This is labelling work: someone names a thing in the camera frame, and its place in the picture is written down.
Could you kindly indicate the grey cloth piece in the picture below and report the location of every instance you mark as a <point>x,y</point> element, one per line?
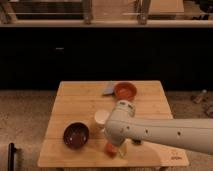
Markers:
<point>109,89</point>

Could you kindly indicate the dark long cabinet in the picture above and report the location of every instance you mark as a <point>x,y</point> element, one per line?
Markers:
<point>41,58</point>

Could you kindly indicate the dark purple bowl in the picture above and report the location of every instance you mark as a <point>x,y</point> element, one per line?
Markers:
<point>76,135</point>

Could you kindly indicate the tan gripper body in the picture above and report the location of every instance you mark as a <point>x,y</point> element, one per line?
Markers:
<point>122,150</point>

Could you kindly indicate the orange bowl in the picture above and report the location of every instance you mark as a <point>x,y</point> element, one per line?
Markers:
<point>125,91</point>

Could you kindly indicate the orange apple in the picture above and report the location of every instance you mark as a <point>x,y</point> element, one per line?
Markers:
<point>110,150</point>

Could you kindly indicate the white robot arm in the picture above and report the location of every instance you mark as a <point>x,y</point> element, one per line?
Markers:
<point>190,134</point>

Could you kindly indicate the white cup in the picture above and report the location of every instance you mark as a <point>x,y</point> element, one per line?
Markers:
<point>101,117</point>

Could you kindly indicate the black post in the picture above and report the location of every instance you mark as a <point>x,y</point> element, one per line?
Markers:
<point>11,154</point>

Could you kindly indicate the black white dish brush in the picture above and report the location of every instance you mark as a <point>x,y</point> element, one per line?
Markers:
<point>137,142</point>

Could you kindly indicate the wooden folding table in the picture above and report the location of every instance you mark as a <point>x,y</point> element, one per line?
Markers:
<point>77,101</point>

